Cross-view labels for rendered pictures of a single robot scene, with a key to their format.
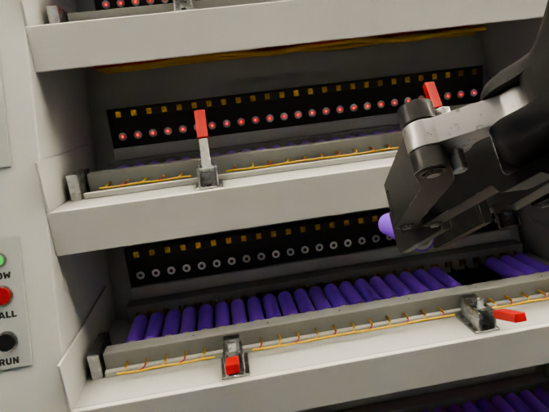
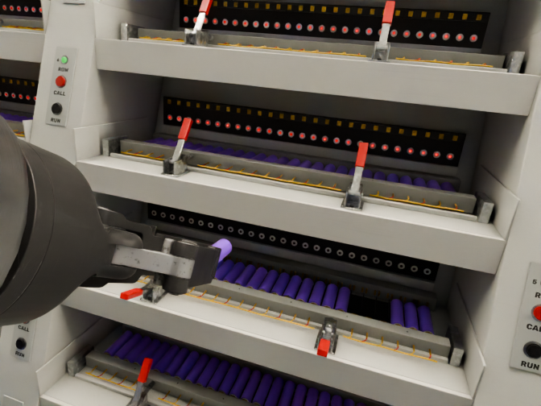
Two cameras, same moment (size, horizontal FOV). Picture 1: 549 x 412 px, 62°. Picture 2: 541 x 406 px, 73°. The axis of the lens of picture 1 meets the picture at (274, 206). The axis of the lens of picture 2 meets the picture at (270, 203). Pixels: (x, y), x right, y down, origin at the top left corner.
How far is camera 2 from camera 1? 0.28 m
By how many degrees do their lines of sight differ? 21
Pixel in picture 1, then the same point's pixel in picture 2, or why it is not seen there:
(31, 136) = (80, 110)
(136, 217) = (121, 180)
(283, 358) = (184, 304)
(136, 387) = not seen: hidden behind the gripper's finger
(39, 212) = (72, 159)
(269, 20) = (244, 64)
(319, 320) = (221, 289)
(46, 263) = not seen: hidden behind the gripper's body
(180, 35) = (182, 63)
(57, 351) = not seen: hidden behind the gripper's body
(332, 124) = (314, 149)
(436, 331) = (292, 333)
